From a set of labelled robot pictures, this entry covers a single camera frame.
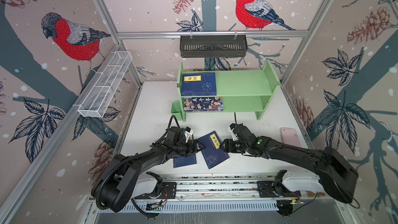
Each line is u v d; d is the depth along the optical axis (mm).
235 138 688
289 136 904
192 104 899
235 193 731
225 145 743
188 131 817
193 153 738
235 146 727
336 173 417
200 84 801
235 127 778
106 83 796
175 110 1017
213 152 860
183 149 744
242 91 790
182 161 819
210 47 1061
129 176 437
